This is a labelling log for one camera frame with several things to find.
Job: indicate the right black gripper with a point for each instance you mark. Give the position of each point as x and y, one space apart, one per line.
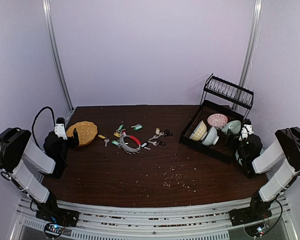
232 136

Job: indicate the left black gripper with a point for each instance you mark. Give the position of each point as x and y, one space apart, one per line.
72 143

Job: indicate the key with yellow tag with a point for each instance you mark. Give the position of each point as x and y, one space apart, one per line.
105 139

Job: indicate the metal keyring with red handle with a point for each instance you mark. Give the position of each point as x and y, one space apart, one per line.
130 144

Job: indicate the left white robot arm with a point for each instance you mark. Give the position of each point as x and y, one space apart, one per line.
16 147

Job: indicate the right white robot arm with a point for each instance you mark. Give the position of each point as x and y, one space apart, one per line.
255 160

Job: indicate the keys with yellow tag cluster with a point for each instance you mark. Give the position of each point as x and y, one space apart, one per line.
155 140

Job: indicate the yellow dotted plate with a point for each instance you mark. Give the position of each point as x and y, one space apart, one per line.
87 131

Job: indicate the pale green bowl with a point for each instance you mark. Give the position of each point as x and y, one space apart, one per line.
234 126

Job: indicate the light blue ribbed bowl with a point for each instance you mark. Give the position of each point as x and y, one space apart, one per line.
211 138

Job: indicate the black dish rack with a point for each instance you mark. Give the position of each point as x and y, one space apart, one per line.
218 96

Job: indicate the pink patterned bowl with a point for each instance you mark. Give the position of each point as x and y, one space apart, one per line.
217 120

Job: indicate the yellow checked bowl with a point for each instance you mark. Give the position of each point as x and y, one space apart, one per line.
200 132

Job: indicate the key with dark green tag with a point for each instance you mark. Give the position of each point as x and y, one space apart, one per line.
120 129

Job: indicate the key with light green tag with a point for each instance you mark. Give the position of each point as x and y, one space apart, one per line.
137 127

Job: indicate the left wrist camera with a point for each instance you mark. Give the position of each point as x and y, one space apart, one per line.
59 128

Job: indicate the green tag on ring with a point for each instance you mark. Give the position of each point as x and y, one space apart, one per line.
114 142

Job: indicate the yellow tag on ring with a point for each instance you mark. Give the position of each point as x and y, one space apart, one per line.
116 134

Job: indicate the right aluminium frame post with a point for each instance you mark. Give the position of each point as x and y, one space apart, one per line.
252 43

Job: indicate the aluminium frame post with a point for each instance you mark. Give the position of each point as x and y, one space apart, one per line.
55 53
252 43

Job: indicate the left aluminium frame post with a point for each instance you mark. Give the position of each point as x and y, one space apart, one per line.
55 53

